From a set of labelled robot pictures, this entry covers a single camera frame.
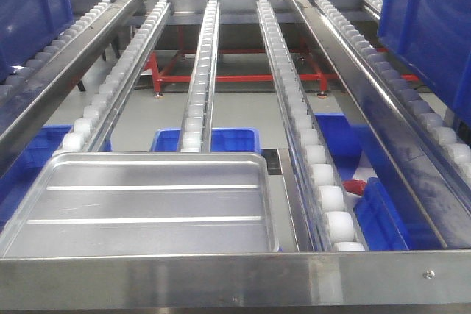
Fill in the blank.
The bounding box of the blue bin below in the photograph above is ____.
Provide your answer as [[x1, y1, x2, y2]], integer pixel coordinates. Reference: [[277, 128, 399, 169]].
[[150, 127, 262, 154], [0, 124, 113, 219], [315, 113, 442, 251]]

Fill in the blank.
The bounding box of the far right roller track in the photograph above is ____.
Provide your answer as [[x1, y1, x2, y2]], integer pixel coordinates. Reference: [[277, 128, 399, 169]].
[[315, 0, 470, 184]]

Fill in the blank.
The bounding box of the blue bin below right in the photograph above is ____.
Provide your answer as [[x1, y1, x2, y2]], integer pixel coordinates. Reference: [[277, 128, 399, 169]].
[[315, 113, 442, 251]]

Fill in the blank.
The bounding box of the blue crate upper right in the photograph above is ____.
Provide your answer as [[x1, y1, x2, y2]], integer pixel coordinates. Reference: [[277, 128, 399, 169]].
[[378, 0, 470, 124]]

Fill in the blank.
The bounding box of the blue crate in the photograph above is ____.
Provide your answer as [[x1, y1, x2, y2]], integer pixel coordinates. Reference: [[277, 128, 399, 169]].
[[1, 0, 73, 80], [378, 0, 470, 124]]

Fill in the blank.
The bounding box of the blue bin below left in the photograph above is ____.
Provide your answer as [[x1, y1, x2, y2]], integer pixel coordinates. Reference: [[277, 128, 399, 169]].
[[0, 124, 113, 219]]

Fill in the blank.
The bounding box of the steel front shelf rail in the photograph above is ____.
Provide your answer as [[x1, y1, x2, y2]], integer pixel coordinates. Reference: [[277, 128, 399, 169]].
[[1, 250, 470, 310]]

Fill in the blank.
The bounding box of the silver ribbed metal tray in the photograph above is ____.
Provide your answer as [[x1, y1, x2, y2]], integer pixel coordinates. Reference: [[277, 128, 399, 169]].
[[1, 152, 279, 258]]

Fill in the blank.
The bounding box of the right-centre roller track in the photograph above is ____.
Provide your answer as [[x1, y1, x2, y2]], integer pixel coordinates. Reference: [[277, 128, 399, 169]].
[[256, 0, 369, 251]]

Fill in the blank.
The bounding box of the red metal floor frame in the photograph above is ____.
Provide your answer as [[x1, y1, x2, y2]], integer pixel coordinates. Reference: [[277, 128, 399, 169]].
[[141, 25, 420, 95]]

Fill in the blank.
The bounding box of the blue crate upper left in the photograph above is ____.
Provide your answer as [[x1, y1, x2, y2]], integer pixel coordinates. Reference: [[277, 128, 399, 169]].
[[1, 0, 73, 80]]

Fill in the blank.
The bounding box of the steel left divider rail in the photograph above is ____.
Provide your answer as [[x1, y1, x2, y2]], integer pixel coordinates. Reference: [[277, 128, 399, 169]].
[[1, 0, 142, 159]]

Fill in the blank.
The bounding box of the left-centre roller track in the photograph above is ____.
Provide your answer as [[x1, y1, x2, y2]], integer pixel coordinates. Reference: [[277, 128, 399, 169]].
[[52, 0, 171, 156]]

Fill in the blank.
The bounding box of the blue bin below centre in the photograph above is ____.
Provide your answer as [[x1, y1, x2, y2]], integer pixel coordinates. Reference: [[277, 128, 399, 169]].
[[150, 127, 262, 154]]

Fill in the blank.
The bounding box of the centre roller track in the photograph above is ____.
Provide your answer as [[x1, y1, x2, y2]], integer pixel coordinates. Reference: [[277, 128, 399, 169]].
[[177, 0, 220, 153]]

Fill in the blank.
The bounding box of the far left roller track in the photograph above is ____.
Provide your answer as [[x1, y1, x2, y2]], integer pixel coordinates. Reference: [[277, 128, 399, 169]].
[[1, 0, 111, 103]]

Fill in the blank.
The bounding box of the red object below shelf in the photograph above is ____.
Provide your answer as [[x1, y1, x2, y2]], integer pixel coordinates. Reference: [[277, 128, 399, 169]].
[[342, 179, 367, 196]]

